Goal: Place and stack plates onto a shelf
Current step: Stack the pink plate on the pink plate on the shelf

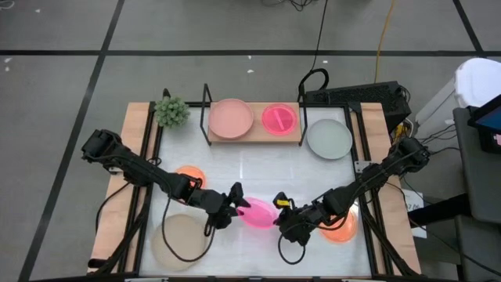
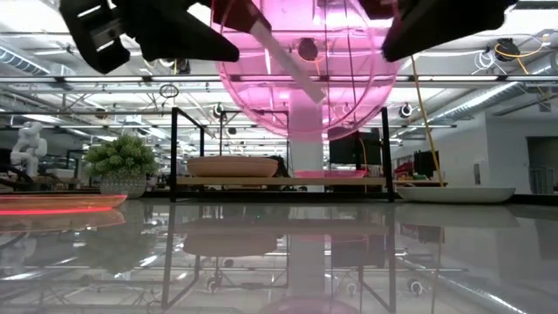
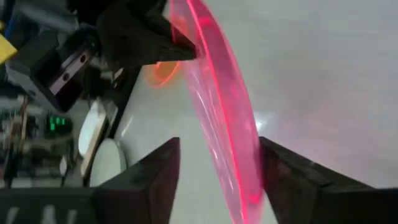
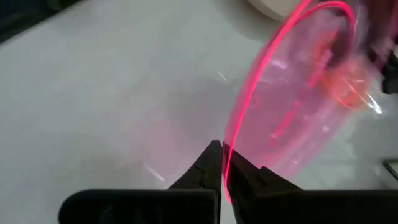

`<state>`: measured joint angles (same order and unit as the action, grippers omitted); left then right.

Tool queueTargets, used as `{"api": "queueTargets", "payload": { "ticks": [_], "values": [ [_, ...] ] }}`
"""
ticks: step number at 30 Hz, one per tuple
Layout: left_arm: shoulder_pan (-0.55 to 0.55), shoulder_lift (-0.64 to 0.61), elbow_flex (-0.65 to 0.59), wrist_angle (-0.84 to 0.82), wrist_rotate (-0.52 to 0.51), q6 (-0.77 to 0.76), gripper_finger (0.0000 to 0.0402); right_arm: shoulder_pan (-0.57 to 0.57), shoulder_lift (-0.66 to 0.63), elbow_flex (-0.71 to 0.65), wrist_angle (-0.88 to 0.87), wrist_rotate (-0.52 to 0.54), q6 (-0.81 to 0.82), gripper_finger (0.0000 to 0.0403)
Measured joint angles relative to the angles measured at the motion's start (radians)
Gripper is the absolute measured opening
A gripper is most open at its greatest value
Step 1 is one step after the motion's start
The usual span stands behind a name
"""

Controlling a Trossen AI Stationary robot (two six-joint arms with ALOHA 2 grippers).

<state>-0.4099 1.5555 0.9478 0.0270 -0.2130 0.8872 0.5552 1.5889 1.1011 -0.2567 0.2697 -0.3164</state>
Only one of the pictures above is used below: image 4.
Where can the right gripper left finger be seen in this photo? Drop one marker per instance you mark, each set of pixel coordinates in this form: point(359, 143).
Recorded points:
point(202, 177)

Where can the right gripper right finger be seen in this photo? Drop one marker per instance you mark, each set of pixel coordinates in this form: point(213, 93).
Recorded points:
point(255, 196)

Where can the large pink translucent plate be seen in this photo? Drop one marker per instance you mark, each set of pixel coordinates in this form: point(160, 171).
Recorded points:
point(295, 109)

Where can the cream white plate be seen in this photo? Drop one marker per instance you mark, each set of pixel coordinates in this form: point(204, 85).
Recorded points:
point(273, 7)

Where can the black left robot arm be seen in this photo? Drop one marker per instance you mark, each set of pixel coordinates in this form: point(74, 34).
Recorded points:
point(390, 74)

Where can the black rig frame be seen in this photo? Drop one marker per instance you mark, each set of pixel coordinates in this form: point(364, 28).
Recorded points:
point(25, 25)

